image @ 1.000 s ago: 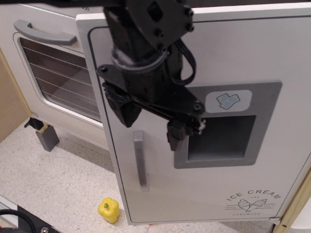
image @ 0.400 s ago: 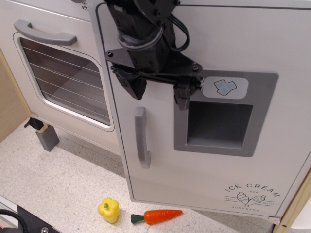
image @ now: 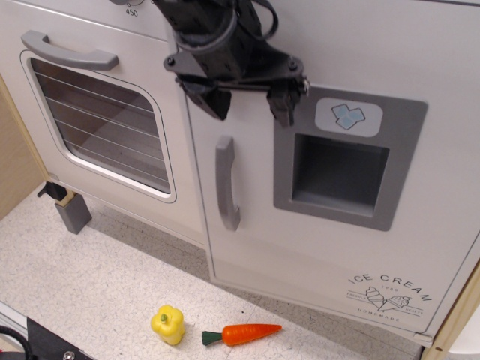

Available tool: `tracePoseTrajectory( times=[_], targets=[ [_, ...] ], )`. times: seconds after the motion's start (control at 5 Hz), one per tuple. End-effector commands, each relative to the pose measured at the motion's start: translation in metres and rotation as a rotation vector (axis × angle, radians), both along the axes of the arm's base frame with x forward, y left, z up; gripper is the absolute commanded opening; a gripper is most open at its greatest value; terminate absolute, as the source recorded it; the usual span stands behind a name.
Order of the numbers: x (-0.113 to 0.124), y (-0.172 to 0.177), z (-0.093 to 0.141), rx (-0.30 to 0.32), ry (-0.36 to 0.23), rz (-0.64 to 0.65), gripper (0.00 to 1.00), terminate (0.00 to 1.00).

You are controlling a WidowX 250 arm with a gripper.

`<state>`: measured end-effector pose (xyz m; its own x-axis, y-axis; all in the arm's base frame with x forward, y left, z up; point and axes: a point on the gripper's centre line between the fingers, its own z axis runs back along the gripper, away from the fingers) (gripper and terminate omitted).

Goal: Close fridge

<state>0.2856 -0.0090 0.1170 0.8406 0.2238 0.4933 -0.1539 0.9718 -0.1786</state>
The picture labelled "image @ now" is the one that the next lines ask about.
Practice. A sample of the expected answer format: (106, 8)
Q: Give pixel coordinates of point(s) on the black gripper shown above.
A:
(222, 50)

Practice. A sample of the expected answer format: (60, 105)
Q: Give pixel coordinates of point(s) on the white toy fridge door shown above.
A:
(405, 279)

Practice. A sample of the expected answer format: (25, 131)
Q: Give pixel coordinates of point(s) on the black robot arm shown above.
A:
(222, 48)

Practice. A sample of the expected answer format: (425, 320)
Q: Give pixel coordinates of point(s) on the grey ice dispenser panel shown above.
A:
(347, 156)

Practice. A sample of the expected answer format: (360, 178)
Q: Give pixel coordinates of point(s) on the white toy oven door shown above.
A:
(120, 136)

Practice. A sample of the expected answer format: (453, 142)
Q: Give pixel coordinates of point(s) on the grey oven temperature knob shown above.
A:
(128, 3)

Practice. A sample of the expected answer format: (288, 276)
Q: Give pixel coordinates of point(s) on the grey kitchen leg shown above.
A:
(75, 214)

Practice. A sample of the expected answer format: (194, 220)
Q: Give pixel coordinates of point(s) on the orange toy carrot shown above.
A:
(232, 335)

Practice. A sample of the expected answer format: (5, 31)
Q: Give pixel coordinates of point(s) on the yellow toy bell pepper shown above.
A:
(168, 324)

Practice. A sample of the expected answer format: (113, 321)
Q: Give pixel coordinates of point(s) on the grey fridge door handle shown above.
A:
(224, 159)

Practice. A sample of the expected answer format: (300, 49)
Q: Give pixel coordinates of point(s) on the black clamp bracket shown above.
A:
(53, 190)

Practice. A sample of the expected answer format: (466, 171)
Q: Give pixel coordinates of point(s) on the grey oven door handle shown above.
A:
(97, 60)

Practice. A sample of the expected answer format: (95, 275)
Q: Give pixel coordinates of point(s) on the light wooden frame left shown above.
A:
(24, 132)

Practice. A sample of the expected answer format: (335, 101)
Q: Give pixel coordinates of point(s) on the light wooden post right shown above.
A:
(459, 315)

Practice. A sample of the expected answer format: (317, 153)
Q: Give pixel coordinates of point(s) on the black base plate with screw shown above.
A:
(47, 345)

